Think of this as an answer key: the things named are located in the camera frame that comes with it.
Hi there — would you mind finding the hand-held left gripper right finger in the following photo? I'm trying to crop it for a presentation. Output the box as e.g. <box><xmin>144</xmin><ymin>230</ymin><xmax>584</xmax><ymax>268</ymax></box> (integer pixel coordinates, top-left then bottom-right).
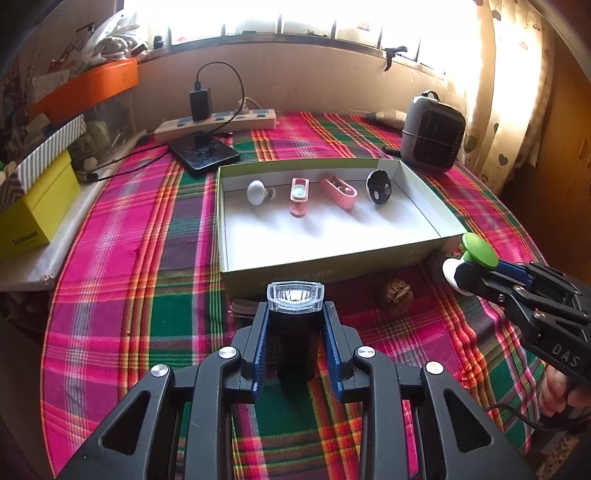
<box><xmin>322</xmin><ymin>300</ymin><xmax>539</xmax><ymax>480</ymax></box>

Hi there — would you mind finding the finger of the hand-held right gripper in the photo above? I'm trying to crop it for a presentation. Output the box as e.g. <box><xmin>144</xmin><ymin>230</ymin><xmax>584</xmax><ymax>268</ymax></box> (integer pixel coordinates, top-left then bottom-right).
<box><xmin>455</xmin><ymin>264</ymin><xmax>546</xmax><ymax>343</ymax></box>
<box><xmin>496</xmin><ymin>260</ymin><xmax>579</xmax><ymax>302</ymax></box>

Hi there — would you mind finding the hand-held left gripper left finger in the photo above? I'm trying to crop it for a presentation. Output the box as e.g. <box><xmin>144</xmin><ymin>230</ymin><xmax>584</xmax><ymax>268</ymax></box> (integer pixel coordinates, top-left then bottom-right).
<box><xmin>55</xmin><ymin>300</ymin><xmax>270</xmax><ymax>480</ymax></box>

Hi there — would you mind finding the green-capped white knob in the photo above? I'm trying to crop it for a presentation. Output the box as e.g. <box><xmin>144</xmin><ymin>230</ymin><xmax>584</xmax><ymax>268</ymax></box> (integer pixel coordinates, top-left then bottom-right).
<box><xmin>442</xmin><ymin>233</ymin><xmax>499</xmax><ymax>296</ymax></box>

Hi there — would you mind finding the black flashlight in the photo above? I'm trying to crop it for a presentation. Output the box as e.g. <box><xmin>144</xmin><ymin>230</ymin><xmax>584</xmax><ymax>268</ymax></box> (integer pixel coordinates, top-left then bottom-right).
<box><xmin>267</xmin><ymin>281</ymin><xmax>324</xmax><ymax>381</ymax></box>

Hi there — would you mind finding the brown walnut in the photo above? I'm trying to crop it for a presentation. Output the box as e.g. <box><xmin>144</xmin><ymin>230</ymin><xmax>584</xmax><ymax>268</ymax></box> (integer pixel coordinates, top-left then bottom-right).
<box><xmin>381</xmin><ymin>281</ymin><xmax>414</xmax><ymax>319</ymax></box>

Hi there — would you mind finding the green and white cardboard box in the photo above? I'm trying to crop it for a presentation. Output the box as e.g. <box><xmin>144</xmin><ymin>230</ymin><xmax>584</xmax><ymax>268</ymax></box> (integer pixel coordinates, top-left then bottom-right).
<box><xmin>216</xmin><ymin>158</ymin><xmax>468</xmax><ymax>298</ymax></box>

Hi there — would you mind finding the black round disc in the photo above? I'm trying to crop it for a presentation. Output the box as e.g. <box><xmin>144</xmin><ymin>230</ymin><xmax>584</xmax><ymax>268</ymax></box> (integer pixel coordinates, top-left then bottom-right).
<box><xmin>366</xmin><ymin>170</ymin><xmax>393</xmax><ymax>205</ymax></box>

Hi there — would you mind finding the small pink and green clip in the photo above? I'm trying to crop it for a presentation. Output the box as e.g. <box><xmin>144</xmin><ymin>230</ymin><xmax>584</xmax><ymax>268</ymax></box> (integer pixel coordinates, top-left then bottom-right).
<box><xmin>289</xmin><ymin>178</ymin><xmax>309</xmax><ymax>217</ymax></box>

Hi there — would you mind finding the pink oval case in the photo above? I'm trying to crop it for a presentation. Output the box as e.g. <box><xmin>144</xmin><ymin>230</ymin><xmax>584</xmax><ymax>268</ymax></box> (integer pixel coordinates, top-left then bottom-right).
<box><xmin>322</xmin><ymin>173</ymin><xmax>358</xmax><ymax>210</ymax></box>

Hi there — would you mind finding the small white knob hook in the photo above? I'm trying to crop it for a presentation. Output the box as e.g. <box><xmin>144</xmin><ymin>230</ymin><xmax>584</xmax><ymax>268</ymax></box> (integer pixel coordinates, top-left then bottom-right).
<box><xmin>247</xmin><ymin>180</ymin><xmax>278</xmax><ymax>207</ymax></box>

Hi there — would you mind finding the person's right hand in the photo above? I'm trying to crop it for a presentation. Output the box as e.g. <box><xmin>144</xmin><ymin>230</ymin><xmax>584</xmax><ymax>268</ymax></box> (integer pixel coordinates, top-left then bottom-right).
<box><xmin>538</xmin><ymin>367</ymin><xmax>575</xmax><ymax>418</ymax></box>

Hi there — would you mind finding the wooden cabinet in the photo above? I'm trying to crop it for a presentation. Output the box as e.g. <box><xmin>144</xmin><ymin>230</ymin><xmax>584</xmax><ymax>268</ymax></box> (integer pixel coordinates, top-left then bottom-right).
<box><xmin>501</xmin><ymin>28</ymin><xmax>591</xmax><ymax>287</ymax></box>

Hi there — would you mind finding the pink and green plaid tablecloth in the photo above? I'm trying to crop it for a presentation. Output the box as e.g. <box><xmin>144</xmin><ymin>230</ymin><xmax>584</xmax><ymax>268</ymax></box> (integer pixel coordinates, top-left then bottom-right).
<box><xmin>44</xmin><ymin>110</ymin><xmax>559</xmax><ymax>480</ymax></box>

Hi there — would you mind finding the grey space heater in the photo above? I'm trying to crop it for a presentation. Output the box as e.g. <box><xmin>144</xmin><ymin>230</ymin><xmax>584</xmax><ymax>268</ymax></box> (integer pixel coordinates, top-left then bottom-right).
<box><xmin>400</xmin><ymin>91</ymin><xmax>466</xmax><ymax>174</ymax></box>

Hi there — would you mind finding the beige pointed tool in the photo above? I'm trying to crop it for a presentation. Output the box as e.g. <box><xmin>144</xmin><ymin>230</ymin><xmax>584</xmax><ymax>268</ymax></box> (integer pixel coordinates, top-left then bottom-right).
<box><xmin>367</xmin><ymin>110</ymin><xmax>408</xmax><ymax>130</ymax></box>

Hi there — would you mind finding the cream heart-print curtain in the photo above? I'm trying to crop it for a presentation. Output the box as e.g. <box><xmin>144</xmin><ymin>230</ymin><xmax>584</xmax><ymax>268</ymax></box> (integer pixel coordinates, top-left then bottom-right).
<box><xmin>443</xmin><ymin>0</ymin><xmax>555</xmax><ymax>195</ymax></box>

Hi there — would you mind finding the black phone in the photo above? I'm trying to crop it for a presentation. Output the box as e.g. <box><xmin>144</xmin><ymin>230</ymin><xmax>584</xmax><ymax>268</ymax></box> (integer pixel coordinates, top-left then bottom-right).
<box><xmin>167</xmin><ymin>134</ymin><xmax>242</xmax><ymax>176</ymax></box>

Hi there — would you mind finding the beige power strip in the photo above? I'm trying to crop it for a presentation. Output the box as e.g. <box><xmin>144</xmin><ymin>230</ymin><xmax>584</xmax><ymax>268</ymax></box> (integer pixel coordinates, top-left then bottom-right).
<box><xmin>154</xmin><ymin>109</ymin><xmax>278</xmax><ymax>143</ymax></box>

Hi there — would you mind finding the black charger adapter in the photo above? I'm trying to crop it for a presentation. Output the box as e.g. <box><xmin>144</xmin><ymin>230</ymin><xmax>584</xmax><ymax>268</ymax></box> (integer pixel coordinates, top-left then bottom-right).
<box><xmin>189</xmin><ymin>88</ymin><xmax>213</xmax><ymax>123</ymax></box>

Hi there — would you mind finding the yellow box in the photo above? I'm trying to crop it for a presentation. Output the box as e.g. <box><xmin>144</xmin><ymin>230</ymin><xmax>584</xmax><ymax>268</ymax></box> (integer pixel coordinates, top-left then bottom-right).
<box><xmin>0</xmin><ymin>150</ymin><xmax>81</xmax><ymax>264</ymax></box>

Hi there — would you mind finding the clear plastic bin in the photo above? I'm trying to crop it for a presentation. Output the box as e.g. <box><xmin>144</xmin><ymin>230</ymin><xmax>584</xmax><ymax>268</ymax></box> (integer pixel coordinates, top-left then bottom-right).
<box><xmin>69</xmin><ymin>88</ymin><xmax>139</xmax><ymax>162</ymax></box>

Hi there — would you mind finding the grey striped box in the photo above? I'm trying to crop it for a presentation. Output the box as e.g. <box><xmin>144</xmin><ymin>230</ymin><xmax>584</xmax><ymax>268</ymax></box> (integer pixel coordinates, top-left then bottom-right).
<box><xmin>0</xmin><ymin>114</ymin><xmax>88</xmax><ymax>215</ymax></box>

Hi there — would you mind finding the orange box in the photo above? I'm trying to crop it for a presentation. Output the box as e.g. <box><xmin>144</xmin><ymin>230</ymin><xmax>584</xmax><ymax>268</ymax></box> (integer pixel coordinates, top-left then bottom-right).
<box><xmin>28</xmin><ymin>58</ymin><xmax>140</xmax><ymax>123</ymax></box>

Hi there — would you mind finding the window with metal bars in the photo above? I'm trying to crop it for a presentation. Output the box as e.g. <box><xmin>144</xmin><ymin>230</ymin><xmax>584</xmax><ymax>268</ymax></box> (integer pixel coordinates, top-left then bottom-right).
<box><xmin>122</xmin><ymin>0</ymin><xmax>462</xmax><ymax>77</ymax></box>

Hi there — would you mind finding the pile of white plastic bags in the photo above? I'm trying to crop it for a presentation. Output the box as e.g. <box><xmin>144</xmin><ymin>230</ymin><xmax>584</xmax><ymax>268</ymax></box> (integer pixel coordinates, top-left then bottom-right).
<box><xmin>88</xmin><ymin>11</ymin><xmax>148</xmax><ymax>61</ymax></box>

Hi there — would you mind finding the black braided cable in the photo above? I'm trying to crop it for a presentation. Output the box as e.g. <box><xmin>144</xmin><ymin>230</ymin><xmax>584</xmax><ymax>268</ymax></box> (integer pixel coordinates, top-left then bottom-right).
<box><xmin>485</xmin><ymin>403</ymin><xmax>583</xmax><ymax>432</ymax></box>

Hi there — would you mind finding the thin black cable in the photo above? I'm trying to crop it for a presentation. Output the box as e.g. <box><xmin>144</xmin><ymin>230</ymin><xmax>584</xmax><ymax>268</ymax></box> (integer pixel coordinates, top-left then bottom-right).
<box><xmin>76</xmin><ymin>143</ymin><xmax>174</xmax><ymax>183</ymax></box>

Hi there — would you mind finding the black charger cable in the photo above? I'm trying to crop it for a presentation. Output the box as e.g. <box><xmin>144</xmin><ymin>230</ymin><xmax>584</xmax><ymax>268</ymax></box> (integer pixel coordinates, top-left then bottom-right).
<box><xmin>194</xmin><ymin>62</ymin><xmax>245</xmax><ymax>139</ymax></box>

